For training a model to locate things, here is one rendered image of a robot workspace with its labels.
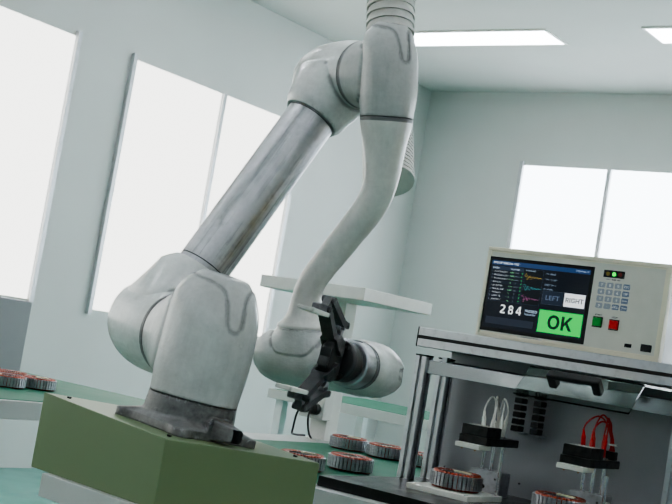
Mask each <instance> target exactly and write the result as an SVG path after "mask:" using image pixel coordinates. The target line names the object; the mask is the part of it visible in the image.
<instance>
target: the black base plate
mask: <svg viewBox="0 0 672 504"><path fill-rule="evenodd" d="M407 482H429V479H427V478H423V477H414V479H406V478H403V477H385V476H338V475H319V477H318V483H317V485H318V486H321V487H325V488H329V489H333V490H336V491H340V492H344V493H348V494H352V495H356V496H360V497H364V498H368V499H371V500H375V501H379V502H383V503H387V504H531V500H529V499H525V498H520V497H516V496H512V495H508V494H507V498H502V501H501V502H463V501H459V500H455V499H451V498H447V497H443V496H439V495H435V494H431V493H426V492H422V491H418V490H414V489H410V488H406V483H407Z"/></svg>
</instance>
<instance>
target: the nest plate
mask: <svg viewBox="0 0 672 504"><path fill-rule="evenodd" d="M406 488H410V489H414V490H418V491H422V492H426V493H431V494H435V495H439V496H443V497H447V498H451V499H455V500H459V501H463V502H501V501H502V496H498V495H494V494H490V493H485V492H478V493H465V492H460V491H459V492H458V491H456V490H455V491H453V490H449V489H443V488H439V487H436V486H433V485H432V484H431V483H430V482H407V483H406Z"/></svg>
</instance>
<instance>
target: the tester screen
mask: <svg viewBox="0 0 672 504"><path fill-rule="evenodd" d="M590 275H591V270H585V269H575V268H566V267H557V266H548V265H538V264H529V263H520V262H510V261H501V260H493V261H492V267H491V274H490V280H489V286H488V292H487V299H486V305H485V311H484V318H483V324H482V326H484V327H491V328H498V329H505V330H512V331H519V332H525V333H532V334H539V335H546V336H553V337H560V338H567V339H574V340H581V334H582V328H581V334H580V338H578V337H571V336H564V335H557V334H550V333H543V332H536V330H537V323H538V317H539V311H540V309H543V310H551V311H558V312H566V313H574V314H581V315H583V321H584V314H585V308H586V301H587V295H588V288H589V282H590ZM543 290H545V291H553V292H562V293H570V294H578V295H586V299H585V305H584V309H578V308H570V307H563V306H555V305H547V304H541V300H542V294H543ZM500 303H501V304H509V305H516V306H523V313H522V317H517V316H510V315H503V314H498V311H499V305H500ZM486 315H487V316H494V317H501V318H509V319H516V320H523V321H530V322H533V327H532V329H528V328H521V327H514V326H507V325H500V324H493V323H486V322H485V318H486ZM583 321H582V327H583Z"/></svg>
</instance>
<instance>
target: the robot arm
mask: <svg viewBox="0 0 672 504"><path fill-rule="evenodd" d="M417 91H418V57H417V50H416V45H415V42H414V38H413V35H412V33H411V31H409V29H408V27H407V26H405V25H400V24H394V23H388V22H377V23H376V24H374V25H372V26H371V27H370V28H369V29H368V30H367V31H366V33H365V34H364V37H363V40H362V41H359V40H345V41H337V42H332V43H328V44H324V45H321V46H318V47H316V48H314V49H312V50H311V51H309V52H308V53H307V54H305V55H304V56H303V57H302V58H301V60H300V61H299V62H298V64H297V65H296V67H295V70H294V73H293V78H292V86H291V89H290V91H289V93H288V98H287V108H286V110H285V111H284V112H283V114H282V115H281V117H280V118H279V119H278V121H277V122H276V123H275V125H274V126H273V127H272V129H271V130H270V132H269V133H268V134H267V136H266V137H265V138H264V140H263V141H262V142H261V144H260V145H259V146H258V148H257V149H256V151H255V152H254V153H253V155H252V156H251V157H250V159H249V160H248V161H247V163H246V164H245V166H244V167H243V168H242V170H241V171H240V172H239V174H238V175H237V176H236V178H235V179H234V180H233V182H232V183H231V185H230V186H229V187H228V189H227V190H226V191H225V193H224V194H223V195H222V197H221V198H220V199H219V201H218V202H217V204H216V205H215V206H214V208H213V209H212V210H211V212H210V213H209V214H208V216H207V217H206V219H205V220H204V221H203V223H202V224H201V225H200V227H199V228H198V229H197V231H196V232H195V233H194V235H193V236H192V238H191V239H190V240H189V242H188V243H187V244H186V246H185V247H184V248H183V250H182V251H181V253H179V252H175V253H171V254H167V255H163V256H161V257H160V258H159V259H158V260H157V261H156V262H155V263H154V264H153V265H152V266H151V267H150V268H149V269H148V270H147V271H145V272H144V273H143V274H142V275H141V276H140V277H139V278H138V279H136V280H135V281H134V282H133V283H132V284H131V285H129V286H127V287H125V288H124V289H123V290H122V291H121V292H120V293H119V294H118V295H117V296H116V298H115V299H114V301H113V303H112V305H111V307H110V310H109V313H108V318H107V326H108V332H109V335H110V338H111V341H112V343H113V344H114V346H115V348H116V349H117V351H118V352H119V353H120V354H121V355H122V356H123V357H124V358H125V359H126V360H127V361H128V362H130V363H131V364H133V365H134V366H136V367H138V368H140V369H142V370H145V371H147V372H150V373H153V374H152V379H151V384H150V388H149V391H148V393H147V396H146V399H145V402H144V404H143V405H141V406H131V405H118V406H117V408H116V411H115V414H118V415H121V416H124V417H127V418H130V419H133V420H135V421H138V422H141V423H143V424H146V425H149V426H151V427H154V428H157V429H159V430H162V431H164V432H167V433H168V434H171V435H174V436H177V437H181V438H187V439H196V440H203V441H209V442H215V443H221V444H228V445H234V446H240V447H245V448H249V449H255V445H256V441H255V440H254V439H252V438H250V437H248V436H246V435H244V434H243V433H242V431H241V430H240V429H238V428H236V427H235V426H234V424H235V418H236V412H237V408H238V405H239V401H240V398H241V396H242V393H243V390H244V387H245V384H246V381H247V378H248V374H249V371H250V367H251V363H252V359H253V361H254V364H255V366H256V368H257V369H258V371H259V372H260V373H261V374H262V375H263V376H264V377H266V378H268V379H270V380H272V381H274V382H276V384H275V386H276V387H277V388H281V389H284V390H287V391H288V392H287V397H289V398H293V399H294V400H295V401H294V402H293V403H292V406H291V407H292V408H293V409H296V410H299V411H303V412H306V411H307V410H308V409H310V408H311V407H313V406H314V405H315V404H317V403H318V402H319V401H321V400H322V399H324V398H328V397H330V396H331V391H336V392H341V393H346V394H350V395H354V396H358V397H371V398H381V397H385V396H388V395H390V394H392V393H393V392H395V391H396V390H397V389H398V388H399V387H400V386H401V384H402V378H403V370H404V366H403V363H402V361H401V359H400V358H399V356H398V355H397V354H396V353H395V352H394V351H393V350H392V349H390V348H389V347H387V346H385V345H383V344H380V343H377V342H373V341H367V340H364V339H348V338H345V339H344V338H343V333H344V331H345V330H346V329H349V328H350V323H349V322H347V321H346V319H345V317H344V314H343V312H342V310H341V307H340V305H339V302H338V300H337V298H336V297H332V296H328V295H323V296H322V294H323V291H324V289H325V287H326V285H327V284H328V283H329V281H330V280H331V279H332V277H333V276H334V275H335V274H336V273H337V271H338V270H339V269H340V268H341V267H342V266H343V264H344V263H345V262H346V261H347V260H348V259H349V257H350V256H351V255H352V254H353V253H354V251H355V250H356V249H357V248H358V247H359V246H360V244H361V243H362V242H363V241H364V240H365V239H366V237H367V236H368V235H369V234H370V233H371V231H372V230H373V229H374V228H375V227H376V225H377V224H378V223H379V221H380V220H381V219H382V217H383V216H384V214H385V213H386V211H387V209H388V207H389V206H390V204H391V202H392V199H393V197H394V194H395V192H396V189H397V186H398V182H399V178H400V174H401V170H402V165H403V160H404V156H405V152H406V147H407V143H408V139H409V136H410V132H411V128H412V124H413V117H414V111H415V106H416V101H417ZM358 117H360V127H361V135H362V143H363V153H364V167H365V171H364V180H363V184H362V187H361V190H360V192H359V194H358V196H357V198H356V200H355V201H354V203H353V204H352V206H351V207H350V209H349V210H348V211H347V213H346V214H345V215H344V217H343V218H342V219H341V221H340V222H339V223H338V224H337V226H336V227H335V228H334V230H333V231H332V232H331V234H330V235H329V236H328V238H327V239H326V240H325V241H324V243H323V244H322V245H321V247H320V248H319V249H318V251H317V252H316V253H315V255H314V256H313V257H312V259H311V260H310V261H309V263H308V264H307V265H306V267H305V268H304V270H303V271H302V273H301V275H300V277H299V278H298V281H297V283H296V285H295V288H294V290H293V294H292V297H291V301H290V305H289V309H288V312H287V314H286V315H285V317H284V318H283V319H282V320H281V321H279V322H278V323H277V328H276V329H271V330H268V331H267V332H265V333H264V334H262V335H261V336H260V337H259V338H258V339H257V335H258V329H259V312H258V305H257V299H256V296H255V293H254V292H253V291H252V289H251V286H250V285H249V284H248V283H247V282H245V281H243V280H240V279H237V278H235V277H232V276H230V275H231V273H232V272H233V271H234V269H235V268H236V266H237V265H238V264H239V262H240V261H241V259H242V258H243V257H244V255H245V254H246V252H247V251H248V250H249V248H250V247H251V245H252V244H253V243H254V241H255V240H256V238H257V237H258V236H259V234H260V233H261V231H262V230H263V229H264V227H265V226H266V224H267V223H268V222H269V220H270V219H271V217H272V216H273V215H274V213H275V212H276V210H277V209H278V208H279V206H280V205H281V204H282V202H283V201H284V199H285V198H286V197H287V195H288V194H289V192H290V191H291V190H292V188H293V187H294V185H295V184H296V183H297V181H298V180H299V178H300V177H301V176H302V174H303V173H304V171H305V170H306V169H307V167H308V166H309V164H310V163H311V162H312V160H313V159H314V157H315V156H316V155H317V153H318V152H319V150H320V149H321V148H322V146H323V145H324V143H325V142H326V141H327V139H328V138H329V137H333V136H336V135H338V134H340V133H341V132H342V131H343V130H344V129H345V128H347V127H348V126H349V125H350V124H351V123H352V122H354V121H355V120H356V119H357V118H358ZM321 296H322V298H321ZM321 300H322V303H320V301H321ZM329 390H330V391H329Z"/></svg>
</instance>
